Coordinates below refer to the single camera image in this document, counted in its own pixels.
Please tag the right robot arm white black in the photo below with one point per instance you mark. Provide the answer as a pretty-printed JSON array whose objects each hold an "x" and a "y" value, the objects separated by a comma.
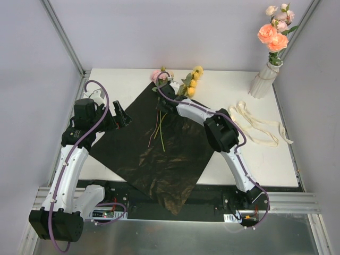
[{"x": 222, "y": 134}]

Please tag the black wrapping paper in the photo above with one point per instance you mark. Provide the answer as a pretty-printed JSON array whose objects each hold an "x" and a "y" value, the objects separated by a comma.
[{"x": 166, "y": 168}]

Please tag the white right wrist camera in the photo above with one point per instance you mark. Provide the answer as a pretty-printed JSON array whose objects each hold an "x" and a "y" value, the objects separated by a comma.
[{"x": 175, "y": 85}]

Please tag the yellow flower stem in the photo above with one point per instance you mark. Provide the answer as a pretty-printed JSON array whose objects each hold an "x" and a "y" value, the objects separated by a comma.
[{"x": 188, "y": 86}]

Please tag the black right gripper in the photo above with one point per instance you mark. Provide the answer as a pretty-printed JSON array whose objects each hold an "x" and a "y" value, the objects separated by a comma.
[{"x": 164, "y": 98}]

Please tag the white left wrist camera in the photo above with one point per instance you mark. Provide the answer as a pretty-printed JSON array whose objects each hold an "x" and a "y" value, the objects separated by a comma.
[{"x": 98, "y": 96}]

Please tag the peach rose pair stem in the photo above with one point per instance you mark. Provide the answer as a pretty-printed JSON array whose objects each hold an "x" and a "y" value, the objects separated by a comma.
[{"x": 274, "y": 41}]

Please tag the white cable duct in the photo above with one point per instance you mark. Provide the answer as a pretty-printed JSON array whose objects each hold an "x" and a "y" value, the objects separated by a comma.
[
  {"x": 230, "y": 218},
  {"x": 106, "y": 215}
]

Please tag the pink rose green stem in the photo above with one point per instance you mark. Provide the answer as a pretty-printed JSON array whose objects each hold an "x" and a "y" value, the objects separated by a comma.
[{"x": 158, "y": 77}]

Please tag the left white cable duct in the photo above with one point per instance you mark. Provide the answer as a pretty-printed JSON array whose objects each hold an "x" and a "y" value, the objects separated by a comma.
[{"x": 106, "y": 215}]

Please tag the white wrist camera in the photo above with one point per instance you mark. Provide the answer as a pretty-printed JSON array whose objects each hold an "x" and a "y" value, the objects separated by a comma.
[
  {"x": 98, "y": 96},
  {"x": 175, "y": 85}
]

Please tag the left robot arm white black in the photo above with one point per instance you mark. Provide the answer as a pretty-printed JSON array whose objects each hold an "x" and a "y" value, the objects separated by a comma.
[{"x": 61, "y": 217}]

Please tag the pale pink bud stem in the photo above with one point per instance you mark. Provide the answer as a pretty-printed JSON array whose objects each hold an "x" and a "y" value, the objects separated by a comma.
[{"x": 158, "y": 118}]

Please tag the white ribbed ceramic vase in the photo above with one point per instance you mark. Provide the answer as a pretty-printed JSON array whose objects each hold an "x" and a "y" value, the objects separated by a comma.
[{"x": 263, "y": 81}]

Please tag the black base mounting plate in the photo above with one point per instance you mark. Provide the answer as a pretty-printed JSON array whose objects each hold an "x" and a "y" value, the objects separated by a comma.
[{"x": 206, "y": 203}]

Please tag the cream printed ribbon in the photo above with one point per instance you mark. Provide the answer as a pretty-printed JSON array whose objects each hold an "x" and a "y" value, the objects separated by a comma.
[{"x": 256, "y": 124}]

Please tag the left aluminium frame post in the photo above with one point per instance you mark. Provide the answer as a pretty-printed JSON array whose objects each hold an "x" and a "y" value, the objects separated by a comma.
[{"x": 52, "y": 15}]

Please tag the cream rose stem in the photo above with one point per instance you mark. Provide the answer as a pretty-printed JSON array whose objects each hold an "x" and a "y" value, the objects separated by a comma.
[{"x": 271, "y": 11}]

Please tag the right white cable duct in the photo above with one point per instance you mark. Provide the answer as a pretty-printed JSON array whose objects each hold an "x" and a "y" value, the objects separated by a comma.
[{"x": 230, "y": 218}]

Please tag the pink rose cluster stem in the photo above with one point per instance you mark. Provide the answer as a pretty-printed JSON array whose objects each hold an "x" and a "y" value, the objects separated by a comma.
[{"x": 282, "y": 18}]

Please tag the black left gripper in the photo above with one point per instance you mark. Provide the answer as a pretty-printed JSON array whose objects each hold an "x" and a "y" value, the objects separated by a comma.
[{"x": 113, "y": 120}]

